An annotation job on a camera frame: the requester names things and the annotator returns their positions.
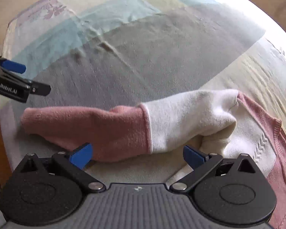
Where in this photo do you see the pink and white knit sweater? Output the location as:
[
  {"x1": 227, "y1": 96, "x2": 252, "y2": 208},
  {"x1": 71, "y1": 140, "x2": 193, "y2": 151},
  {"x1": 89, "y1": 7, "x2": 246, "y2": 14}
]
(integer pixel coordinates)
[{"x1": 21, "y1": 90, "x2": 286, "y2": 228}]

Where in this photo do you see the pastel patchwork bed sheet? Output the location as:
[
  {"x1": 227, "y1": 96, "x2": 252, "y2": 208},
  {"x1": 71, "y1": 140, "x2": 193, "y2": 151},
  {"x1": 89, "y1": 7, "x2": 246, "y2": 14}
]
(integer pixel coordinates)
[{"x1": 0, "y1": 0, "x2": 286, "y2": 189}]

